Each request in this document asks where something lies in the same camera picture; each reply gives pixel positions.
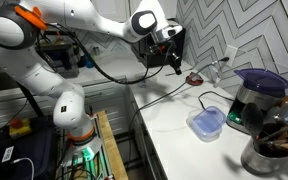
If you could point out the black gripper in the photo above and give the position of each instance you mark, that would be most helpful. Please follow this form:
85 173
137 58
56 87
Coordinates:
172 53

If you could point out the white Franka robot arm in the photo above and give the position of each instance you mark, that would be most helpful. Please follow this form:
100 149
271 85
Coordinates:
50 50

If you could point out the clear plastic container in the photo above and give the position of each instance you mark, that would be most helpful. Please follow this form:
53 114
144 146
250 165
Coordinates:
206 123

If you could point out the round red coaster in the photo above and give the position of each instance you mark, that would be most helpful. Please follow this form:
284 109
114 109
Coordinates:
194 79

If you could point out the black countertop appliance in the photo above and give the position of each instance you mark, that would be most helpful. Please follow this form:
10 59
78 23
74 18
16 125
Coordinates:
157 58

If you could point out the steel kettle with purple lid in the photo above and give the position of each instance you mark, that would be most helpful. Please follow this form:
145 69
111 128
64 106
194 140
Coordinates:
255 95

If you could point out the white drawer cabinet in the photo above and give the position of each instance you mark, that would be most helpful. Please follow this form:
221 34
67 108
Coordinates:
100 100

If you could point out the white upper cabinet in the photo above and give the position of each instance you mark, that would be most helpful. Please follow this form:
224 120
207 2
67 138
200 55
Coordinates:
117 6

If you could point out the blue bottle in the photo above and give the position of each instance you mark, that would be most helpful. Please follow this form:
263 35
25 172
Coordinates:
89 62

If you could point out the black plastic spoon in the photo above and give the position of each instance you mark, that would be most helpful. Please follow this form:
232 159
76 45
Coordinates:
251 118

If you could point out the wooden board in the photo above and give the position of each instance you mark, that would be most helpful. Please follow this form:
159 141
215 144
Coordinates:
112 146

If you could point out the black box appliance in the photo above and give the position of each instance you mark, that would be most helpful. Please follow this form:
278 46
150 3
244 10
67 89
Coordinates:
62 60

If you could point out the steel utensil holder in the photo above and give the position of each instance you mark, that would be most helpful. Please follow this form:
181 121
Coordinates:
262 160

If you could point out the yellow emergency stop button box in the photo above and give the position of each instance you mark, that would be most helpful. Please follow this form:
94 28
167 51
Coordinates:
19 126

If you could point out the black bag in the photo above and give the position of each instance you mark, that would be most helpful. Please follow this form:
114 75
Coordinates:
17 150

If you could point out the white QR label tag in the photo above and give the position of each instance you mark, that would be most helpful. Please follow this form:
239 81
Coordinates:
7 154

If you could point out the white wall outlet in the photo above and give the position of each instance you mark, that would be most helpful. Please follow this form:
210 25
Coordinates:
230 55

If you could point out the green lit robot base mount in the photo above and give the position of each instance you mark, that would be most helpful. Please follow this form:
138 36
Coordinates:
84 156

